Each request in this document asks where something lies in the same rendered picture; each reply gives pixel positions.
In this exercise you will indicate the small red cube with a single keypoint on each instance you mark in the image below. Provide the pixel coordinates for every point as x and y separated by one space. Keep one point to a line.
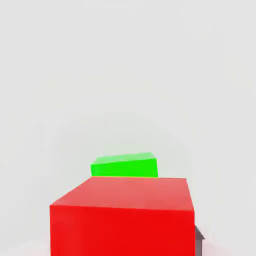
122 224

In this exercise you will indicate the small green cube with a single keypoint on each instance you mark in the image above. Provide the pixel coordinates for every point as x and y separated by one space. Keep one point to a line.
126 167

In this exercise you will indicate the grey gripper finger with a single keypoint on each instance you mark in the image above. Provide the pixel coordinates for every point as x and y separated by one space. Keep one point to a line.
198 243

